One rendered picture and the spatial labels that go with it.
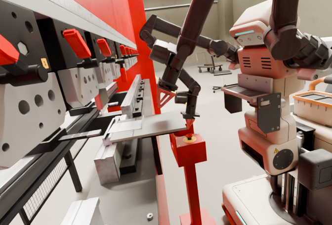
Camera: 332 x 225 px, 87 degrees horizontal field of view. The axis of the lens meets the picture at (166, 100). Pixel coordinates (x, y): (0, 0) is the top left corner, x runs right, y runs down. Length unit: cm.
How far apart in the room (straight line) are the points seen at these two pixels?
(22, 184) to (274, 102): 89
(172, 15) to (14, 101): 1195
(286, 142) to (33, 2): 94
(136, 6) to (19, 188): 255
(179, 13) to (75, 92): 1194
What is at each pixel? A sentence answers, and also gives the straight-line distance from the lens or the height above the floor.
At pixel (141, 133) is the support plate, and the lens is 62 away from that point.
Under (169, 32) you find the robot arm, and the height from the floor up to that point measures 134.
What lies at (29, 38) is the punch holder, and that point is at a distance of 30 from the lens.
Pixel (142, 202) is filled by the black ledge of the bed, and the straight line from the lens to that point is 56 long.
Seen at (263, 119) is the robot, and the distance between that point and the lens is 79.
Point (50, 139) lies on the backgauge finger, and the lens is 74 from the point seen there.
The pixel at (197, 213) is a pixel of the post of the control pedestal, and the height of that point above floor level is 24.
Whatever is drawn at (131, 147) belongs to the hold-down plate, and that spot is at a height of 90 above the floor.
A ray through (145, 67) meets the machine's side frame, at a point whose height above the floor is 105.
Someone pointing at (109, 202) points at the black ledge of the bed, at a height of 87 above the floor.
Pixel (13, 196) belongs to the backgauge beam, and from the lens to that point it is 69.
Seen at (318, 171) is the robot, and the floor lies 70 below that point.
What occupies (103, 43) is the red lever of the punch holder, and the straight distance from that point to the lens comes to 53.
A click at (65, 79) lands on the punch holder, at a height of 124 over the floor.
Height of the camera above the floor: 126
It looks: 16 degrees down
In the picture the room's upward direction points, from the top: 8 degrees counter-clockwise
